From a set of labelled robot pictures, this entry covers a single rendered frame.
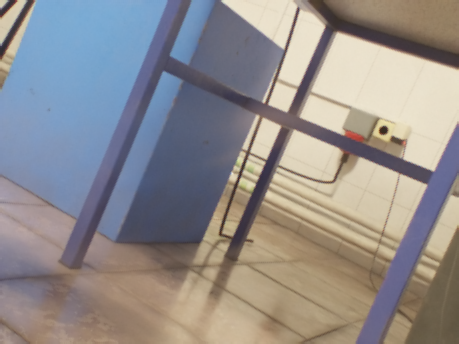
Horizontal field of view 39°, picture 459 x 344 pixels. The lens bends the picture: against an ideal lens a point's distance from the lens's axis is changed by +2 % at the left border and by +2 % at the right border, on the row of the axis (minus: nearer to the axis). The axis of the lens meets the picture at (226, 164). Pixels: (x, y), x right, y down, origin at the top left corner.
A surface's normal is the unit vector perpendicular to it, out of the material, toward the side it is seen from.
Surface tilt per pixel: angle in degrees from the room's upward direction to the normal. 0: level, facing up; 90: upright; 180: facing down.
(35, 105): 90
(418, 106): 90
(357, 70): 90
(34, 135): 90
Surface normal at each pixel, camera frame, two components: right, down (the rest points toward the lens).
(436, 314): -0.50, -0.14
